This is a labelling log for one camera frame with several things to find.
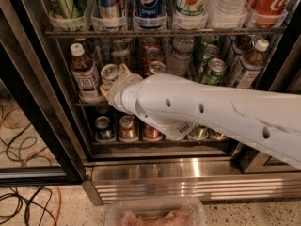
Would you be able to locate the clear water bottle shelf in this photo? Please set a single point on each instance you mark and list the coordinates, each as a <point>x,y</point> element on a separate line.
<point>179,55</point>
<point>227,0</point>

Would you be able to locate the blue pepsi can shelf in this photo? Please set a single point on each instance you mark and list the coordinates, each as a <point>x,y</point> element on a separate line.
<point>148,11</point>
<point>104,128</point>

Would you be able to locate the copper can bottom right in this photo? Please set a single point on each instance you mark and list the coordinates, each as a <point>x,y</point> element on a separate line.
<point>217,136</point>

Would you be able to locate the clear water bottle middle shelf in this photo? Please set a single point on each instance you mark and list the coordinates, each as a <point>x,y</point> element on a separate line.
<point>179,55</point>

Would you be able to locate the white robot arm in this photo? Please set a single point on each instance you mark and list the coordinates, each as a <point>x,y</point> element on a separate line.
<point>268,122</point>

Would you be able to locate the copper can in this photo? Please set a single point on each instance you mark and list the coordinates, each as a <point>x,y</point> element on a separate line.
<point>217,136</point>
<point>127,128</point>

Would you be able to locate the white 7up can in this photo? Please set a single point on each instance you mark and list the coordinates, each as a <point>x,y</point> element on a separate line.
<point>109,74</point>

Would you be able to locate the red coca-cola can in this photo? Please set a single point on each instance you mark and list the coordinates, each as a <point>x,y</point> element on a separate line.
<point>157,67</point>
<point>153,54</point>

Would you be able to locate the clear water bottle top shelf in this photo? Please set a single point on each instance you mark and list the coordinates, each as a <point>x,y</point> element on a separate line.
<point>227,0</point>

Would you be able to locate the red coca-cola bottle top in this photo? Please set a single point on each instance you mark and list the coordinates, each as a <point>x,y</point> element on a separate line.
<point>266,13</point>

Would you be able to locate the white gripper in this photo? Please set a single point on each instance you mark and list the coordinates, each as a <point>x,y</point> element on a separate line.
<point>119,86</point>

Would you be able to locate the tea bottle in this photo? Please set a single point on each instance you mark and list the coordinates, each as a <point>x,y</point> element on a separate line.
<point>249,65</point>
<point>84,71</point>

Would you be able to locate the fridge door left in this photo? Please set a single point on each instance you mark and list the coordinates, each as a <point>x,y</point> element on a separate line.
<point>34,72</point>

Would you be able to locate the copper can bottom left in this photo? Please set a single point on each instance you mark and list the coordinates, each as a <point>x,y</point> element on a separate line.
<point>127,128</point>

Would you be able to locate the front left tea bottle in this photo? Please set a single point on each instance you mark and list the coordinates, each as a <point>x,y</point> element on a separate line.
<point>84,71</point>

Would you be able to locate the metal fridge base grille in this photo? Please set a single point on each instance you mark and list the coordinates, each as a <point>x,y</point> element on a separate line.
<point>203,178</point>

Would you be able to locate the green can top shelf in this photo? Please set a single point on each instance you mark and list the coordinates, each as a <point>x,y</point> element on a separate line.
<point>68,15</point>

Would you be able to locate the green soda can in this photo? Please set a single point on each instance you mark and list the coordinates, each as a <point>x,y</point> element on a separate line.
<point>213,72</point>
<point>207,52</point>

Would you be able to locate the green can bottom shelf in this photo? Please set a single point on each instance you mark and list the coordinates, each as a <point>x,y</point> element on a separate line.
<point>199,132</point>

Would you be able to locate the clear plastic food container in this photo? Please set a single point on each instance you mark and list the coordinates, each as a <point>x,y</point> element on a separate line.
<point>157,211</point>

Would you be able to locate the green can shelf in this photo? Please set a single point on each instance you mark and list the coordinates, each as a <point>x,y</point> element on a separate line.
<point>68,15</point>
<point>199,132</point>

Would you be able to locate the front red coca-cola can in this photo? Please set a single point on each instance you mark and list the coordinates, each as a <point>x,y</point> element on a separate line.
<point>157,67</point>

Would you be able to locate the front green soda can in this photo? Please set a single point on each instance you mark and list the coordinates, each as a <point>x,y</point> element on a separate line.
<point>213,72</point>

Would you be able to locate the blue pepsi can top shelf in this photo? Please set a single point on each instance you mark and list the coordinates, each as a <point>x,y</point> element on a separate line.
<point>148,11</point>

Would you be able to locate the blue pepsi can bottom shelf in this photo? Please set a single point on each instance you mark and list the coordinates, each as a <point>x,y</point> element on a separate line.
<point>104,128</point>

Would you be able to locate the red bull can top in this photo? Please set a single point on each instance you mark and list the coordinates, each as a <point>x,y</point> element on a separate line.
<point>110,9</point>

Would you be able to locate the red can bottom shelf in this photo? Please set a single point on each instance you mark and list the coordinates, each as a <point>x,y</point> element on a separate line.
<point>150,133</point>

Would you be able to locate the front right tea bottle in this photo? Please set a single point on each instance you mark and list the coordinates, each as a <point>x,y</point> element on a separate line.
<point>249,65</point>

